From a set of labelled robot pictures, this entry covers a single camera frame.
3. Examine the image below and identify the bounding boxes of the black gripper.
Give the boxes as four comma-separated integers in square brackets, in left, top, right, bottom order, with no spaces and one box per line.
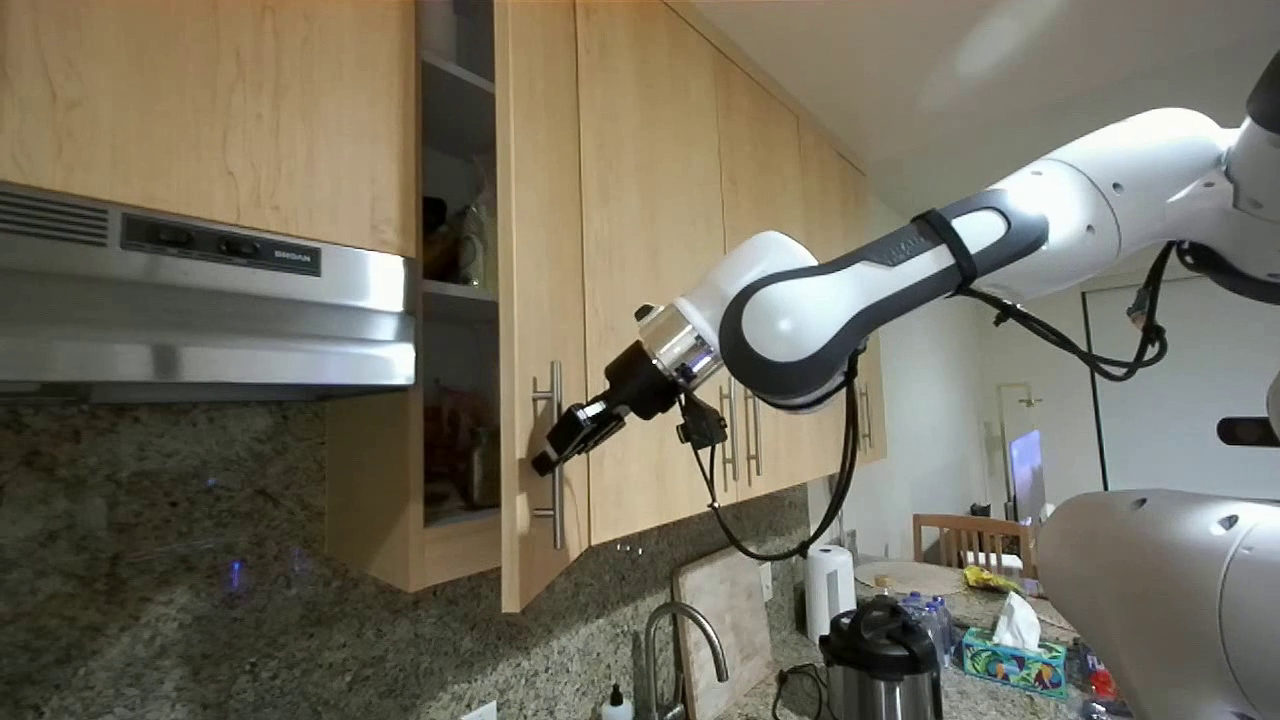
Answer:
[530,343,681,475]

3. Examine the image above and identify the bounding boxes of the silver bar door handle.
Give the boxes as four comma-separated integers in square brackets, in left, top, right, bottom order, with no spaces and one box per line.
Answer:
[530,361,564,550]

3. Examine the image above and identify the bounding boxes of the light wood cabinet door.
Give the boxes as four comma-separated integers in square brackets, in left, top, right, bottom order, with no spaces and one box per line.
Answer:
[574,0,725,543]
[491,0,589,612]

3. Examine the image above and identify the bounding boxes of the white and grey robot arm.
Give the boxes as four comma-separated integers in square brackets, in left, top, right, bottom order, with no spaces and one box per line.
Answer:
[530,63,1280,720]

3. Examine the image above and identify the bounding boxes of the chrome kitchen faucet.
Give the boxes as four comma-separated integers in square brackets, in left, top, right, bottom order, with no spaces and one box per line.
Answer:
[634,601,733,720]

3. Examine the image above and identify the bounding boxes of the white cabinet shelf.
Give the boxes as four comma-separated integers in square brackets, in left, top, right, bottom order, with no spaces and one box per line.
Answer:
[421,278,496,305]

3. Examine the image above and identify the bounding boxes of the food items on shelves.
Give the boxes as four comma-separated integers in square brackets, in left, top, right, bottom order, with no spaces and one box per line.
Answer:
[421,194,496,518]

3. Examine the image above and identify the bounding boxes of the small white soap bottle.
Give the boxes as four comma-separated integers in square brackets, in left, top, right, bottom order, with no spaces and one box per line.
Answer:
[594,685,634,720]

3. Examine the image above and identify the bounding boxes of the white paper towel roll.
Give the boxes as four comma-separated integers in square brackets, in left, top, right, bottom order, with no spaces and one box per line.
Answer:
[805,543,857,641]

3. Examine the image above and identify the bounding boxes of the far wood cabinet doors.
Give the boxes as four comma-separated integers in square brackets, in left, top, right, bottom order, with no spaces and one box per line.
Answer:
[716,59,866,498]

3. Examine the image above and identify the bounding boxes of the wooden dining chair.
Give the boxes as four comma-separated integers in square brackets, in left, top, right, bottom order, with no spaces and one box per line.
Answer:
[910,513,1035,574]

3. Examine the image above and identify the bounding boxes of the light wood cabinet above hood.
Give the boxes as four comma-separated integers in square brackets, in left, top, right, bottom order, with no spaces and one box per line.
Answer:
[0,0,421,257]

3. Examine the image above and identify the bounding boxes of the stainless steel range hood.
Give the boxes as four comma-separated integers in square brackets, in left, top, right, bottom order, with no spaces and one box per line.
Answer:
[0,183,414,399]

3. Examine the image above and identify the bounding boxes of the green tissue box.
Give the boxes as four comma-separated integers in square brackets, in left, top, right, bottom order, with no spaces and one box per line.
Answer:
[958,595,1064,691]

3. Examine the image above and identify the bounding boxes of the white projector screen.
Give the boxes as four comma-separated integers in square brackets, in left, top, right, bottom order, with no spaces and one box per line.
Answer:
[1094,278,1280,498]

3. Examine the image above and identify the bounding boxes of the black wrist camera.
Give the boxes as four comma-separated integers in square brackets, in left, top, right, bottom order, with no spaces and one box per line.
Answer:
[677,397,729,447]

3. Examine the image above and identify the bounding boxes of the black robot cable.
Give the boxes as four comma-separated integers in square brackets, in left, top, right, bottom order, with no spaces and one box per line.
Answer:
[683,235,1280,563]

